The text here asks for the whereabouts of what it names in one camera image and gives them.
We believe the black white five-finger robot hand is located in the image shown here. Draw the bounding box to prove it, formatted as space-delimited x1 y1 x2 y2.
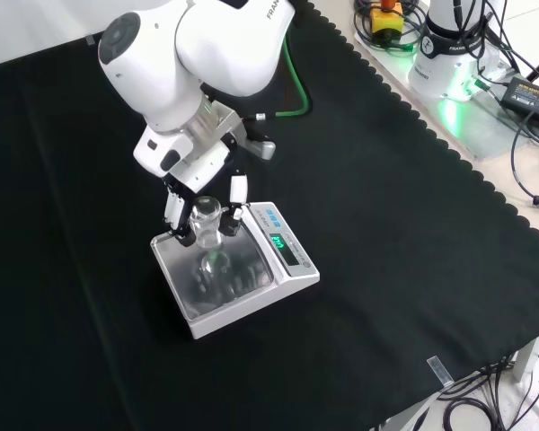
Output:
161 129 278 248

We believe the clear glass beaker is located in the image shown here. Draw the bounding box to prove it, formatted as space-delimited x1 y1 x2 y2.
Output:
189 196 225 251

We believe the white electronic balance steel pan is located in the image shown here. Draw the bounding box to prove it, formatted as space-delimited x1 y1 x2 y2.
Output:
150 201 321 341

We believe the black bench cloth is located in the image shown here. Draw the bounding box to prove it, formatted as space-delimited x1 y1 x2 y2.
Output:
0 0 539 431

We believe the yellow stop button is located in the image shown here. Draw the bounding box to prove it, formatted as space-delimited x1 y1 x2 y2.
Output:
370 0 405 40

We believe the black power adapter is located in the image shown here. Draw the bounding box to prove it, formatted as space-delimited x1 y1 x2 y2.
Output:
500 75 539 123

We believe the white table leg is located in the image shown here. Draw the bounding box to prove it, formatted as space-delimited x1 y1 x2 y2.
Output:
513 330 539 383

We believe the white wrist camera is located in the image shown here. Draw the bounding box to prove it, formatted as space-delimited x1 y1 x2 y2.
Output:
133 128 194 177

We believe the green cable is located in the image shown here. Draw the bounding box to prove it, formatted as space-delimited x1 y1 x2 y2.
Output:
251 33 314 121

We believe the metal base plate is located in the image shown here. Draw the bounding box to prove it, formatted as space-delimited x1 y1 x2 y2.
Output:
353 17 539 161

